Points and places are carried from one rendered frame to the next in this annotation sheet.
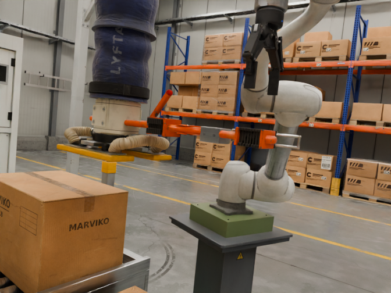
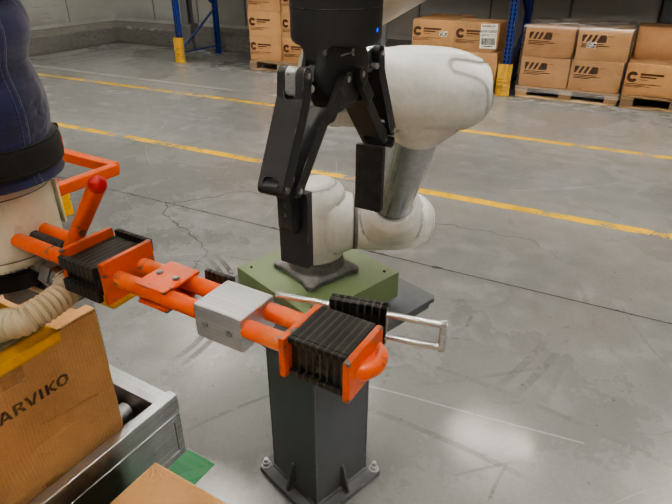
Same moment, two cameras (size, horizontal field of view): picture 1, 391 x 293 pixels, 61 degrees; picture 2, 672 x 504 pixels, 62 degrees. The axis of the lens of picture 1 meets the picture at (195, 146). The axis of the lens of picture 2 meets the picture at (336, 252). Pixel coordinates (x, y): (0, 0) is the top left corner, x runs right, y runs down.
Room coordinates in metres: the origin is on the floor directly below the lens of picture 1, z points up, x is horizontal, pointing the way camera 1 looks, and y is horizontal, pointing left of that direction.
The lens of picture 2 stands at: (0.45, -0.10, 1.64)
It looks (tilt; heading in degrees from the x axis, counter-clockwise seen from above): 28 degrees down; 352
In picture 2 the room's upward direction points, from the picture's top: straight up
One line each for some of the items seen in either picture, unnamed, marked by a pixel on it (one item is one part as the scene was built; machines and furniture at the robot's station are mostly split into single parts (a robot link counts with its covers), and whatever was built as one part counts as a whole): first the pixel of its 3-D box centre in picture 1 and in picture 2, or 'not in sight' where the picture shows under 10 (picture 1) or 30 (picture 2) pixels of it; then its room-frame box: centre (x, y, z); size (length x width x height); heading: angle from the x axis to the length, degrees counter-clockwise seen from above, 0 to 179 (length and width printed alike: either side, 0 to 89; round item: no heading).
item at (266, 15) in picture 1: (268, 29); (336, 52); (0.93, -0.17, 1.56); 0.08 x 0.07 x 0.09; 142
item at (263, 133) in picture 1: (254, 138); (331, 350); (0.91, -0.16, 1.27); 0.08 x 0.07 x 0.05; 52
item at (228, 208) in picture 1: (228, 203); (311, 257); (1.85, -0.22, 0.86); 0.22 x 0.18 x 0.06; 31
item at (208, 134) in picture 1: (215, 135); (235, 315); (1.00, -0.06, 1.26); 0.07 x 0.07 x 0.04; 52
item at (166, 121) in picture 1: (163, 127); (109, 264); (1.13, 0.11, 1.27); 0.10 x 0.08 x 0.06; 142
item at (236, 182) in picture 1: (235, 180); (319, 216); (1.83, -0.24, 1.00); 0.18 x 0.16 x 0.22; 83
